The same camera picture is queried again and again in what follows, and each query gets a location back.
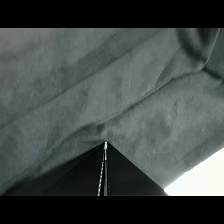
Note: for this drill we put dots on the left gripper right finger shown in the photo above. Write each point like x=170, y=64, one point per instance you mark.
x=130, y=180

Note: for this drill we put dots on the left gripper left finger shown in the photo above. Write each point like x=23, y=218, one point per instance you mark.
x=80, y=180

